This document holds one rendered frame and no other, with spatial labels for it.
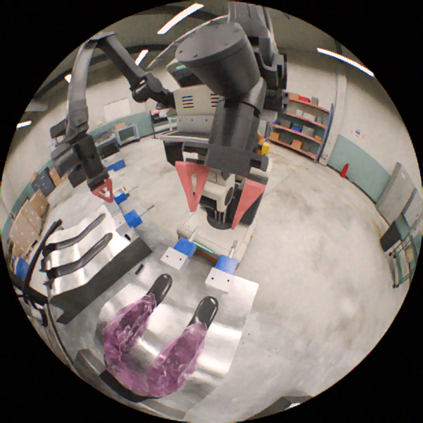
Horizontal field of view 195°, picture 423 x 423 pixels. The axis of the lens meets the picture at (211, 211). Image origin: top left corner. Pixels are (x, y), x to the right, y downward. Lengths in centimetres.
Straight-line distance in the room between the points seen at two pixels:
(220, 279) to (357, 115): 544
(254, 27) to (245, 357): 58
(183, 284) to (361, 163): 546
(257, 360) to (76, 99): 75
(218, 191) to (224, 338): 50
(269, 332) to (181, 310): 22
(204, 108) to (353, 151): 511
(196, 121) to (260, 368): 75
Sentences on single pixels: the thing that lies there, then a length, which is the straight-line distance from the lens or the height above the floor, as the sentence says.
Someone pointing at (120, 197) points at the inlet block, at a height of 92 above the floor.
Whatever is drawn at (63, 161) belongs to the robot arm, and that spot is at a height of 111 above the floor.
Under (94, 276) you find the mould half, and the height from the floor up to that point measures 88.
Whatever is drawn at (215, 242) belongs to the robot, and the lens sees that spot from 97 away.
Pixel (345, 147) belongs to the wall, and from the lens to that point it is 528.
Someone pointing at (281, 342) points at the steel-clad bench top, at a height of 80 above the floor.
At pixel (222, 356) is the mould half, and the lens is 27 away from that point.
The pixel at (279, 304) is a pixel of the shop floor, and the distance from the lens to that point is 128.
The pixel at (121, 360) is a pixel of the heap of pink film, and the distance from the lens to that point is 32.
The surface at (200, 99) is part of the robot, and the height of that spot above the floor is 116.
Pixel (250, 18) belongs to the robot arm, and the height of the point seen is 130.
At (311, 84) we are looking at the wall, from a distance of 558.
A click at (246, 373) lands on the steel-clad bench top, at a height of 80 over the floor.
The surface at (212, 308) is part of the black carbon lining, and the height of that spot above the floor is 85.
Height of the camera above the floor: 113
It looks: 47 degrees down
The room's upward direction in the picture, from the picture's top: straight up
